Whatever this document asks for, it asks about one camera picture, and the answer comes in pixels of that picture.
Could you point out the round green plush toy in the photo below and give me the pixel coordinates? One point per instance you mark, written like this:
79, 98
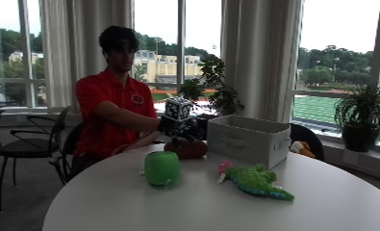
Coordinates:
162, 168

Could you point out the white fabric storage box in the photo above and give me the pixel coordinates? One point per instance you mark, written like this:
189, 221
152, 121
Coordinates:
248, 141

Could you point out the black round-backed chair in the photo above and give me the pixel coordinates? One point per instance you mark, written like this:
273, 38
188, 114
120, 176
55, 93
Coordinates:
312, 136

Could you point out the reddish brown plush toy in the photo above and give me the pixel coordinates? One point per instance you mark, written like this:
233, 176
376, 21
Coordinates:
188, 149

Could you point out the white curtain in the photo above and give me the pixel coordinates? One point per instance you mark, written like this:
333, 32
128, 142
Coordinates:
80, 48
263, 57

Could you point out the the person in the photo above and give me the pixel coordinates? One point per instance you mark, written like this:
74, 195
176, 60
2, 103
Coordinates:
108, 106

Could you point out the potted grass plant black pot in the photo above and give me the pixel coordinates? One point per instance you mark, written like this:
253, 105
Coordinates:
361, 118

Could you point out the green crocodile plush toy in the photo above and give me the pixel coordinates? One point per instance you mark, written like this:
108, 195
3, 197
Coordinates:
253, 181

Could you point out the black armchair with thin legs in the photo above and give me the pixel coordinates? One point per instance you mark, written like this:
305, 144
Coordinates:
27, 146

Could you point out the black chair of the person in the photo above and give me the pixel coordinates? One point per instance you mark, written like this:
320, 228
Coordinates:
72, 144

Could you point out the orange and white plush toy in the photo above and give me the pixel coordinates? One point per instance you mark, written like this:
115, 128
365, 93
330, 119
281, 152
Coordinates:
301, 148

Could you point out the white cube of black markers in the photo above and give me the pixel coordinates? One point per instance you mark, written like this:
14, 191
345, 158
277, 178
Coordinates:
179, 109

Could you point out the small pink plush toy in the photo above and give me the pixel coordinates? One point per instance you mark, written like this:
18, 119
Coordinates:
224, 166

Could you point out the tall leafy potted plant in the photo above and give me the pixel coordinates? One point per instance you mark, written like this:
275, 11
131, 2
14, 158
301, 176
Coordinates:
217, 88

